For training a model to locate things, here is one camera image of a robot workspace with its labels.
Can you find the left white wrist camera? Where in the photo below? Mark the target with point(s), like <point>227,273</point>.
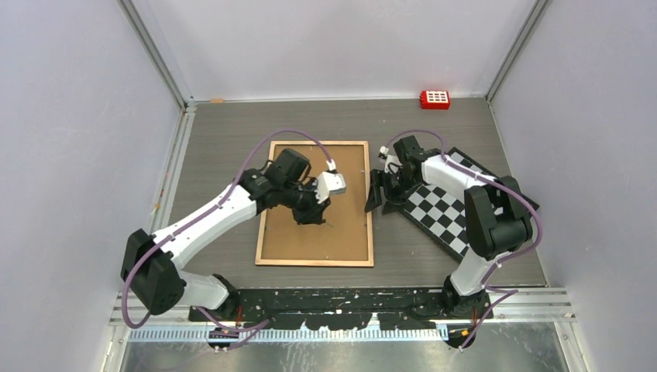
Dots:
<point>327,184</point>

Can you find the black white checkerboard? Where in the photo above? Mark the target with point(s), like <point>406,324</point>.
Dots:
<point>462,205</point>

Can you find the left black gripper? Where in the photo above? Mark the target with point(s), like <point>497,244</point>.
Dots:
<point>314,213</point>

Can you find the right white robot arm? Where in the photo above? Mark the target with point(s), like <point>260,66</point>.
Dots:
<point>468,280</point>

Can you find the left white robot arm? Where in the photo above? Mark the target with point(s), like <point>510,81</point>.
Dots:
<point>153,265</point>

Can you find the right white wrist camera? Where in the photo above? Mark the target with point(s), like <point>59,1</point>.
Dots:
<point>391,163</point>

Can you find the black picture frame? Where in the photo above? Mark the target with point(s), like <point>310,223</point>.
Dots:
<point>282,242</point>

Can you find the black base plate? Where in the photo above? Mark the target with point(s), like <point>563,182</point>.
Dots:
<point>349,308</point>

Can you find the aluminium rail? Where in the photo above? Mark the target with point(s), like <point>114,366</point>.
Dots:
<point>183,324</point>

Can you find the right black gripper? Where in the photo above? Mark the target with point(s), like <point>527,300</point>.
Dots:
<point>378,178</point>

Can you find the red toy brick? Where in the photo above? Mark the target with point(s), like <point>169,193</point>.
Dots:
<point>436,100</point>

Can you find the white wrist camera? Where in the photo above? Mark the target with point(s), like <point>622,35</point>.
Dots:
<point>391,163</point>
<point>327,184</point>

